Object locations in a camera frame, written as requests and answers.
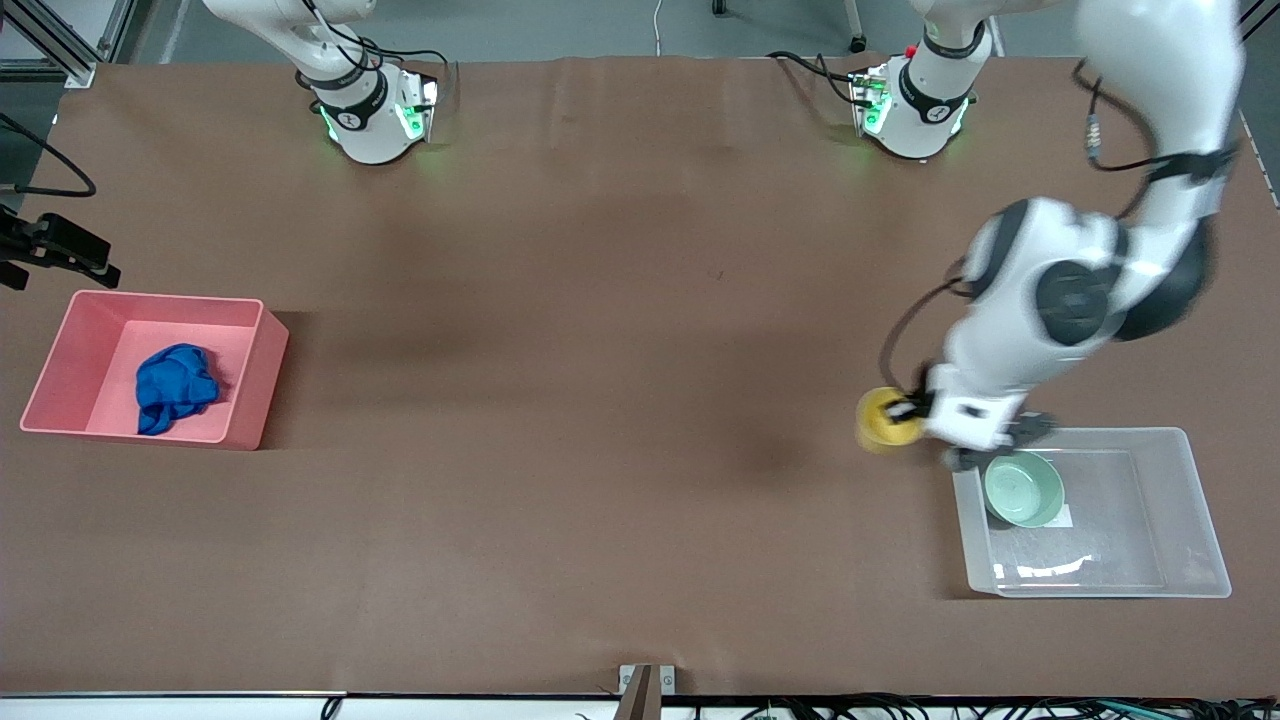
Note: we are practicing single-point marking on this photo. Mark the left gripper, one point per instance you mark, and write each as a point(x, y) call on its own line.
point(918, 400)

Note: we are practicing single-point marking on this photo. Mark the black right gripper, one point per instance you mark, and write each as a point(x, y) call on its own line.
point(40, 242)

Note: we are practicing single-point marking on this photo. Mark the yellow plastic cup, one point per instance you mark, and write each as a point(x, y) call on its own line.
point(880, 425)

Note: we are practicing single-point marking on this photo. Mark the green plastic bowl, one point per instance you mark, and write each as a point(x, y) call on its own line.
point(1025, 490)

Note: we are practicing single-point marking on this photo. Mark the blue microfiber cloth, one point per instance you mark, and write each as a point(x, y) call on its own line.
point(175, 388)

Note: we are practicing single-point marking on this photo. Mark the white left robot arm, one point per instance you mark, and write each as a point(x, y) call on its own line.
point(1070, 300)

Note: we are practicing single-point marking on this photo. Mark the pink plastic box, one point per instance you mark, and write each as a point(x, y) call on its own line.
point(255, 390)

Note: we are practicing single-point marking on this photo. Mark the clear plastic box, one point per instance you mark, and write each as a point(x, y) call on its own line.
point(1130, 540)

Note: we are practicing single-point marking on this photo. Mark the aluminium frame profile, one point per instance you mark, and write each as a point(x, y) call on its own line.
point(60, 45)

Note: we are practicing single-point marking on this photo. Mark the metal table edge bracket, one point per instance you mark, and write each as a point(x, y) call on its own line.
point(646, 685)

